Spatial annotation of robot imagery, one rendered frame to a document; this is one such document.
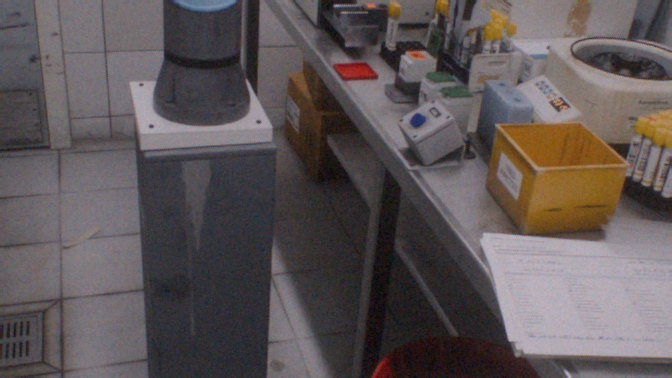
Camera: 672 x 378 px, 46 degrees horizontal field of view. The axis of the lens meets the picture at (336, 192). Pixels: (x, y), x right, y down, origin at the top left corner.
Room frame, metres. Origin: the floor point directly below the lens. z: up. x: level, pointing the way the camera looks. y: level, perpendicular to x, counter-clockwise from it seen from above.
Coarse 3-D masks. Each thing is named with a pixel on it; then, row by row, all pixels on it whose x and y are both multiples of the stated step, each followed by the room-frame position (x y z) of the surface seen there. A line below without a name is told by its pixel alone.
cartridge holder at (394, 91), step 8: (400, 80) 1.33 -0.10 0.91; (384, 88) 1.35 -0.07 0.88; (392, 88) 1.33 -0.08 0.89; (400, 88) 1.32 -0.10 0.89; (408, 88) 1.31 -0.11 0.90; (416, 88) 1.31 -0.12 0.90; (392, 96) 1.31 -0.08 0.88; (400, 96) 1.30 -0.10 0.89; (408, 96) 1.31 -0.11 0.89; (416, 96) 1.31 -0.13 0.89
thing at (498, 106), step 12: (492, 84) 1.17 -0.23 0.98; (504, 84) 1.17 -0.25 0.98; (492, 96) 1.15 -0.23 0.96; (504, 96) 1.12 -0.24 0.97; (516, 96) 1.13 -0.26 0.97; (480, 108) 1.18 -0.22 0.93; (492, 108) 1.14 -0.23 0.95; (504, 108) 1.10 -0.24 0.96; (516, 108) 1.09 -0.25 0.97; (528, 108) 1.10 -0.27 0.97; (480, 120) 1.18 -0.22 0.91; (492, 120) 1.13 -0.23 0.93; (504, 120) 1.10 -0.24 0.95; (516, 120) 1.09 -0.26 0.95; (528, 120) 1.10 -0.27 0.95; (468, 132) 1.18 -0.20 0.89; (480, 132) 1.17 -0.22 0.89; (492, 132) 1.13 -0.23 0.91; (480, 144) 1.14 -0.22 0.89; (492, 144) 1.12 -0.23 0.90
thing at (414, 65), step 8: (408, 56) 1.34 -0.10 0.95; (416, 56) 1.33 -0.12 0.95; (424, 56) 1.33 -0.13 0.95; (400, 64) 1.34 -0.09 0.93; (408, 64) 1.31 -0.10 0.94; (416, 64) 1.32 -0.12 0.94; (424, 64) 1.32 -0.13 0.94; (432, 64) 1.33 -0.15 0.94; (400, 72) 1.34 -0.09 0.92; (408, 72) 1.31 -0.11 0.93; (416, 72) 1.32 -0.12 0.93; (424, 72) 1.32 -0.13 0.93; (408, 80) 1.31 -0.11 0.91; (416, 80) 1.32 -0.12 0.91
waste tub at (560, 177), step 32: (512, 128) 1.02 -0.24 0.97; (544, 128) 1.03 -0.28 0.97; (576, 128) 1.05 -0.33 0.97; (512, 160) 0.96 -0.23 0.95; (544, 160) 1.04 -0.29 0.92; (576, 160) 1.03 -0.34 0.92; (608, 160) 0.97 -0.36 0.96; (512, 192) 0.94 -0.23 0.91; (544, 192) 0.90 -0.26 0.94; (576, 192) 0.91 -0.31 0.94; (608, 192) 0.92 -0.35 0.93; (544, 224) 0.90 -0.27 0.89; (576, 224) 0.91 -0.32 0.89
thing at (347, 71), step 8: (336, 64) 1.44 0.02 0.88; (344, 64) 1.45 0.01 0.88; (352, 64) 1.45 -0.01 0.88; (360, 64) 1.46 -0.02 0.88; (368, 64) 1.46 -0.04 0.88; (344, 72) 1.42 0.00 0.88; (352, 72) 1.42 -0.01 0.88; (360, 72) 1.43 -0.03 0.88; (368, 72) 1.43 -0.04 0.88; (344, 80) 1.38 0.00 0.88
